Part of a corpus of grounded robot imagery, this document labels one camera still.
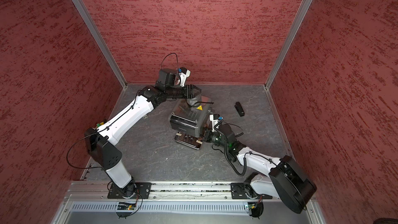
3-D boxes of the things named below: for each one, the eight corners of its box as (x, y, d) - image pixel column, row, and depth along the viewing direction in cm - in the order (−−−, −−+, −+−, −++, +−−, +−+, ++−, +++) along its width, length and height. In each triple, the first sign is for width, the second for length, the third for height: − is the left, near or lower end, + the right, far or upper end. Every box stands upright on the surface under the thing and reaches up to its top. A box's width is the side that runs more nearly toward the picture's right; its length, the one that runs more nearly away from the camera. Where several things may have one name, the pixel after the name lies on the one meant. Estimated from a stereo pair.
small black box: (239, 116, 105) (240, 114, 103) (233, 105, 112) (234, 102, 109) (244, 115, 106) (245, 113, 103) (238, 103, 112) (239, 101, 110)
